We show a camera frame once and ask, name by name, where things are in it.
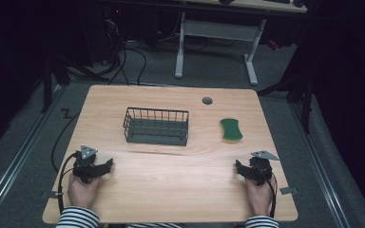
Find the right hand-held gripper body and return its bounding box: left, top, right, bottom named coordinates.
left=246, top=149, right=280, bottom=187

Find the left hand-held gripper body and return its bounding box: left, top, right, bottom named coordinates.
left=72, top=144, right=108, bottom=185

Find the green sponge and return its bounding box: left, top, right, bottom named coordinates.
left=219, top=118, right=244, bottom=143

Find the dark wire basket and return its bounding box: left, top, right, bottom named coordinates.
left=122, top=106, right=190, bottom=147

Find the person's left hand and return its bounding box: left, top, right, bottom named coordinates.
left=67, top=173, right=102, bottom=211

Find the person's right hand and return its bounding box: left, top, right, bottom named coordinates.
left=244, top=176, right=276, bottom=219

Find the grey tape piece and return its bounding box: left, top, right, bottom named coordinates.
left=40, top=189, right=60, bottom=200
left=279, top=186, right=299, bottom=196

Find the person's striped shirt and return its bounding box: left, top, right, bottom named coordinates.
left=125, top=221, right=185, bottom=228

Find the black metal stand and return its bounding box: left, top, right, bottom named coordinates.
left=256, top=70, right=316, bottom=135
left=40, top=51, right=71, bottom=114

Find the white-framed desk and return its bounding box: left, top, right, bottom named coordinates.
left=174, top=0, right=308, bottom=86

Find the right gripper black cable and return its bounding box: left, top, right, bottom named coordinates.
left=256, top=164, right=279, bottom=219

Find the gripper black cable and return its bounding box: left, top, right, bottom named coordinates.
left=56, top=151, right=81, bottom=217
left=256, top=164, right=279, bottom=219

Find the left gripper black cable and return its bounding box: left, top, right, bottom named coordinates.
left=56, top=151, right=81, bottom=217

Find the black floor cable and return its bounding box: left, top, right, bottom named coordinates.
left=50, top=108, right=82, bottom=174

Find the metal floor rail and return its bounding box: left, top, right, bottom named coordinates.
left=289, top=103, right=351, bottom=228
left=0, top=84, right=65, bottom=224

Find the bundle of black floor cables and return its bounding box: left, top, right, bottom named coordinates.
left=99, top=18, right=148, bottom=86

